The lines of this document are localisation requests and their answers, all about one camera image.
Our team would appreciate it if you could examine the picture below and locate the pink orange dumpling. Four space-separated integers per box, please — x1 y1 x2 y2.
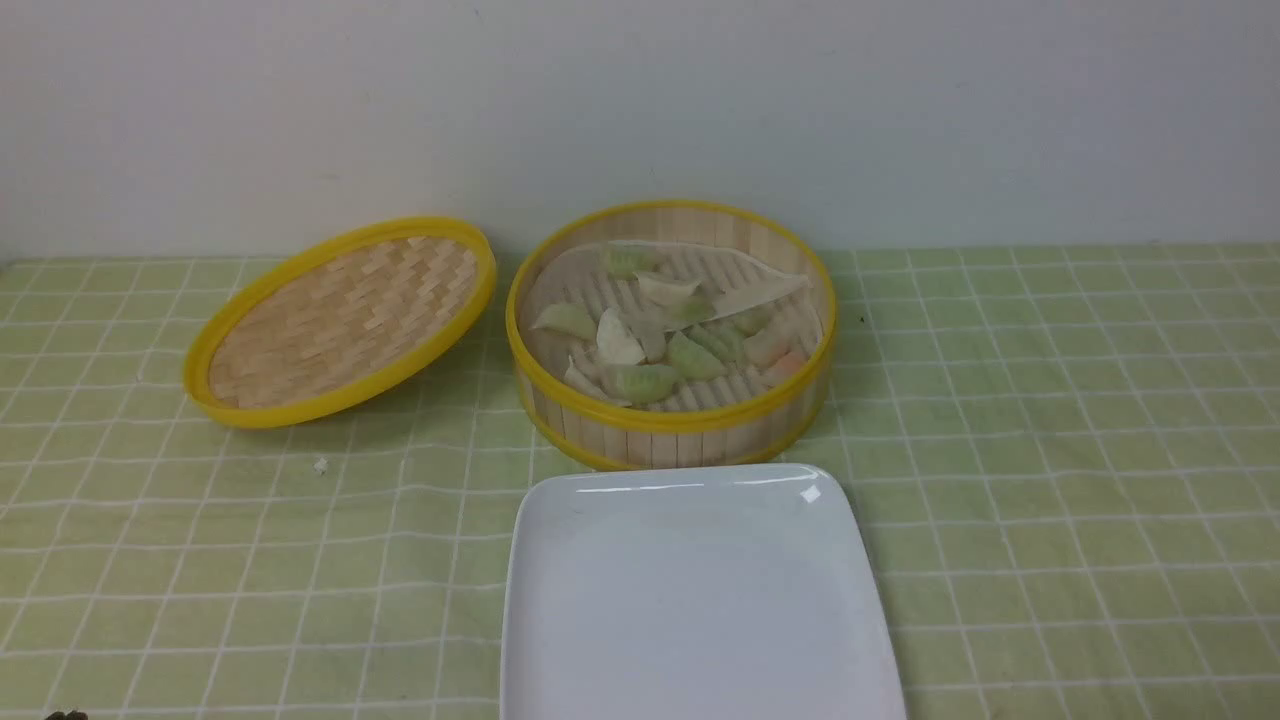
762 347 808 388

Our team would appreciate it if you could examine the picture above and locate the beige dumpling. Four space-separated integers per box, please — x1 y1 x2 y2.
562 356 631 407

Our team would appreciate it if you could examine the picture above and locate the white square plate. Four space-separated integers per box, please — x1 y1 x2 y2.
499 462 908 719

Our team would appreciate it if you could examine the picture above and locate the green dumpling front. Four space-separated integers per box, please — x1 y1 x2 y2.
602 364 684 405

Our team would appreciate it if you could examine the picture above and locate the white dumpling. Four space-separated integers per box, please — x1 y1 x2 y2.
596 307 646 366
634 272 701 307

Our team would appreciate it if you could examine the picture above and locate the bamboo steamer basket yellow rim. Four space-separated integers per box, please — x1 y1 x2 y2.
506 201 837 471

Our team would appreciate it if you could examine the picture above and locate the green dumpling centre right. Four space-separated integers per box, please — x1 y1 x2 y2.
666 331 727 382

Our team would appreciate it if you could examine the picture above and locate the white dumpling upper centre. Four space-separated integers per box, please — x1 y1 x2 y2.
634 272 701 307

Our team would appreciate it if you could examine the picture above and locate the pale green dumpling left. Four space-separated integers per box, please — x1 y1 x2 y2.
531 302 596 342

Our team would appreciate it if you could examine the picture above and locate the green dumpling back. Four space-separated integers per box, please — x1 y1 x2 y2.
602 243 663 279

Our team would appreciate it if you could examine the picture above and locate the bamboo steamer lid yellow rim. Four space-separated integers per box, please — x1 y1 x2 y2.
183 217 497 429

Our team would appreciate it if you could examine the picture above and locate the green checked tablecloth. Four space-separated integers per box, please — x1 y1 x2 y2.
1 245 1279 719

